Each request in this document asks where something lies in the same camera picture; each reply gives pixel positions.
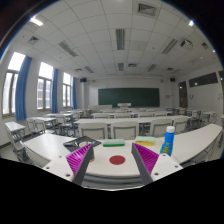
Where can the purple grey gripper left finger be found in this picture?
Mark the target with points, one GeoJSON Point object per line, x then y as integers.
{"type": "Point", "coordinates": [78, 161]}

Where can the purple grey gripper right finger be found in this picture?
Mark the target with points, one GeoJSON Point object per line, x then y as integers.
{"type": "Point", "coordinates": [145, 160]}

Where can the dark tray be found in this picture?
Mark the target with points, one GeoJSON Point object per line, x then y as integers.
{"type": "Point", "coordinates": [80, 142]}

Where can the green yellow sponge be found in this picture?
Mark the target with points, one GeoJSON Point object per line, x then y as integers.
{"type": "Point", "coordinates": [145, 140]}

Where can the blue bottle white cap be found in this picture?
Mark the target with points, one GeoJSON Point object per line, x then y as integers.
{"type": "Point", "coordinates": [167, 145]}

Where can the red round marker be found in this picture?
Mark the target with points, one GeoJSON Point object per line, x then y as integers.
{"type": "Point", "coordinates": [117, 160]}

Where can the white chair right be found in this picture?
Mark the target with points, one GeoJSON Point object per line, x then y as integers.
{"type": "Point", "coordinates": [158, 127]}

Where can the white chair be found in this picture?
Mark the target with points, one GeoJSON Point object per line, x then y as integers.
{"type": "Point", "coordinates": [124, 130]}
{"type": "Point", "coordinates": [98, 131]}
{"type": "Point", "coordinates": [158, 127]}

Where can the green sponge block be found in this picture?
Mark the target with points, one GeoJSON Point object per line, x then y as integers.
{"type": "Point", "coordinates": [113, 142]}

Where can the white chair left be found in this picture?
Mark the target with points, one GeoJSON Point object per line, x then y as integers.
{"type": "Point", "coordinates": [98, 131]}

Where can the white chair middle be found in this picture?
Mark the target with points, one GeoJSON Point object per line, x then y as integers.
{"type": "Point", "coordinates": [124, 130]}

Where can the green chalkboard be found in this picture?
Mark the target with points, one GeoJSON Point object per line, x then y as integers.
{"type": "Point", "coordinates": [137, 97]}

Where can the white side desk left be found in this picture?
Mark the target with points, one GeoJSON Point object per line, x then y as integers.
{"type": "Point", "coordinates": [17, 130]}

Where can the blue curtain far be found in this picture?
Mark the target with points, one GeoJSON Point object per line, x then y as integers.
{"type": "Point", "coordinates": [74, 103]}

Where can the blue curtain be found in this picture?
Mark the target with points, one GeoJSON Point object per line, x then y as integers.
{"type": "Point", "coordinates": [20, 104]}
{"type": "Point", "coordinates": [54, 91]}
{"type": "Point", "coordinates": [74, 103]}

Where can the blue curtain middle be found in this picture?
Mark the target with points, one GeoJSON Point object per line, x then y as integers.
{"type": "Point", "coordinates": [54, 91]}

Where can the blue curtain left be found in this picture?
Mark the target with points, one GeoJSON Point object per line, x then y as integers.
{"type": "Point", "coordinates": [20, 104]}

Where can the ceiling projector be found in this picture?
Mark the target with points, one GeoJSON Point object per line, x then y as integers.
{"type": "Point", "coordinates": [186, 44]}

